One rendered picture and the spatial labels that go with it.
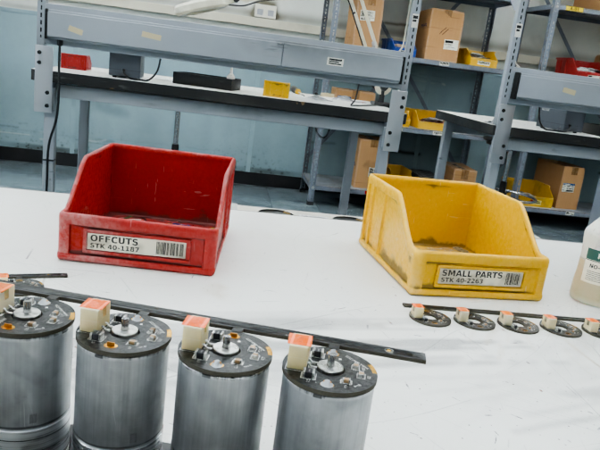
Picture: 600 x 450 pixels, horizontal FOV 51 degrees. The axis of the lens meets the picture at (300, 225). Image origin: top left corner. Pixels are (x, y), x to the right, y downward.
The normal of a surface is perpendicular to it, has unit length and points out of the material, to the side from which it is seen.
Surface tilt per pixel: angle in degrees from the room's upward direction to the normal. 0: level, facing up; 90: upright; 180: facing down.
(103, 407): 90
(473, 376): 0
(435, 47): 89
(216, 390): 90
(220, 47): 90
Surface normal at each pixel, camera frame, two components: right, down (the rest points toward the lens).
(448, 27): 0.00, 0.21
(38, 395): 0.64, 0.27
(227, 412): 0.25, 0.27
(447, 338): 0.13, -0.96
